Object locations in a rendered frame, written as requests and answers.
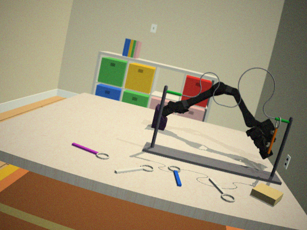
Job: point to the purple handle with grey loop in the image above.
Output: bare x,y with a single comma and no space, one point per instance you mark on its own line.
90,151

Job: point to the grey ring with blue handle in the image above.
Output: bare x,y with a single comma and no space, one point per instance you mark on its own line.
176,175

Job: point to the yellow rectangular block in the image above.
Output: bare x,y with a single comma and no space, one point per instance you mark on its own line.
267,194

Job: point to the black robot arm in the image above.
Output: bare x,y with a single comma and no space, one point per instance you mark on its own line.
183,106

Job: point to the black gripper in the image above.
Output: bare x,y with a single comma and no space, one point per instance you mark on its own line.
260,142

